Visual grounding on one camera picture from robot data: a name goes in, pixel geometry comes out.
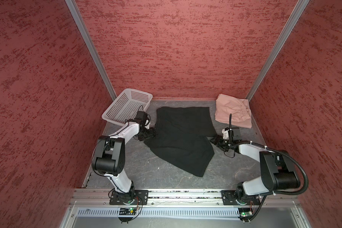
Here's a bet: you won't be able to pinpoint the black shorts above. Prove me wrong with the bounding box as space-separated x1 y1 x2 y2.
144 106 217 177

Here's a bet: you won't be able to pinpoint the pink drawstring shorts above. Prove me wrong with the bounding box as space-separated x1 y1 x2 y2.
215 94 252 129

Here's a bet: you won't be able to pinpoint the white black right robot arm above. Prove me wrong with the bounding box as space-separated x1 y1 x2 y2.
211 135 306 205

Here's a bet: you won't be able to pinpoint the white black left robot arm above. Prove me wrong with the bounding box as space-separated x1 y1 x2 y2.
91 121 156 205

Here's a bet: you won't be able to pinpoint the white perforated plastic basket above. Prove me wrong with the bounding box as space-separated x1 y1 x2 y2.
102 88 153 126

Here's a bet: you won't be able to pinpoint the right green circuit board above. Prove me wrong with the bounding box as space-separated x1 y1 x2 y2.
238 208 254 220

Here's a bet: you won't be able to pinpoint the green circuit board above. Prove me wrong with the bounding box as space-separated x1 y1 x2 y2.
119 208 137 216
238 208 254 220

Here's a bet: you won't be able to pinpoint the left green circuit board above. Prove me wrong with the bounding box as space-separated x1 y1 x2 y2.
119 208 137 216

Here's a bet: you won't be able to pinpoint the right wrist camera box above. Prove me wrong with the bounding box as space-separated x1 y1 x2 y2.
222 127 242 142

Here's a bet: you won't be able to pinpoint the black corrugated right cable conduit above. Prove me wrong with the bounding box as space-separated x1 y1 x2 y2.
228 113 309 196

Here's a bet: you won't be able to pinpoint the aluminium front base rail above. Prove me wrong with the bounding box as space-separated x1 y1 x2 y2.
69 188 302 208

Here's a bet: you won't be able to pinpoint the white slotted cable duct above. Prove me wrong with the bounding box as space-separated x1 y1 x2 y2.
77 208 239 219

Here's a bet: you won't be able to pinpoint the aluminium left corner post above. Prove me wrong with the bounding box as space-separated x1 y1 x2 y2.
65 0 117 100

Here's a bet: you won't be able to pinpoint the aluminium corner post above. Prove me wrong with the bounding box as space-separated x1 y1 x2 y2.
246 0 310 101
65 0 117 100

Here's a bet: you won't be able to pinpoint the aluminium right corner post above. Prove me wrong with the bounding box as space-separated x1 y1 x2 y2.
246 0 310 101

